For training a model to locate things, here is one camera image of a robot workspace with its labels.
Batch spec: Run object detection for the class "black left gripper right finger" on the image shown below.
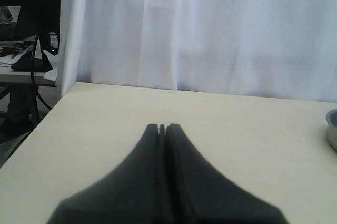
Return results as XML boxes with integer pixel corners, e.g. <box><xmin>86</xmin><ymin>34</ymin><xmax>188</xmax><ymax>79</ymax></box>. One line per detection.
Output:
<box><xmin>165</xmin><ymin>124</ymin><xmax>287</xmax><ymax>223</ymax></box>

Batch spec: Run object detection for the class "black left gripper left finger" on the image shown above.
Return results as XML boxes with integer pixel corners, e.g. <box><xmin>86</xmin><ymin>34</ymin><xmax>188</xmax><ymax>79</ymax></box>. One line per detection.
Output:
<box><xmin>49</xmin><ymin>124</ymin><xmax>167</xmax><ymax>223</ymax></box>

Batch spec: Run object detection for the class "white crumpled paper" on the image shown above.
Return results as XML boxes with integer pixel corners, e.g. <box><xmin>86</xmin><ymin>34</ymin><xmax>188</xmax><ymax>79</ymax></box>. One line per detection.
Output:
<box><xmin>43</xmin><ymin>50</ymin><xmax>59</xmax><ymax>81</ymax></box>

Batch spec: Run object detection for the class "stainless steel bowl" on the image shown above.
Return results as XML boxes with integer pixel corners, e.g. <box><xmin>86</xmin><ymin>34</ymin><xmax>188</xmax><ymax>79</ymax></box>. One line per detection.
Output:
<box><xmin>326</xmin><ymin>109</ymin><xmax>337</xmax><ymax>151</ymax></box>

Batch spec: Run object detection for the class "black monitor stand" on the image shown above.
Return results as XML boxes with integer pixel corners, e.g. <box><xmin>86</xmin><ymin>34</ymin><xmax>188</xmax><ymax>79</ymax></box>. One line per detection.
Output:
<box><xmin>11</xmin><ymin>35</ymin><xmax>53</xmax><ymax>72</ymax></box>

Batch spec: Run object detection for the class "white curtain backdrop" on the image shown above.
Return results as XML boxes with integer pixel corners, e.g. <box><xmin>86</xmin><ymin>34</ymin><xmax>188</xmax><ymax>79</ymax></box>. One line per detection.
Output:
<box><xmin>57</xmin><ymin>0</ymin><xmax>336</xmax><ymax>102</ymax></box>

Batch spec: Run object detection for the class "grey side table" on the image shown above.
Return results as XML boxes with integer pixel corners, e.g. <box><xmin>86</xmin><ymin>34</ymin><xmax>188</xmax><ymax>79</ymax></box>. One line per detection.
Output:
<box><xmin>0</xmin><ymin>39</ymin><xmax>57</xmax><ymax>87</ymax></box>

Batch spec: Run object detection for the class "black hanging cable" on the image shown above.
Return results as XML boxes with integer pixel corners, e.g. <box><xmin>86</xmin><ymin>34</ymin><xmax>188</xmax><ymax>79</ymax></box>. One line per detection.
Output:
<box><xmin>30</xmin><ymin>34</ymin><xmax>53</xmax><ymax>110</ymax></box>

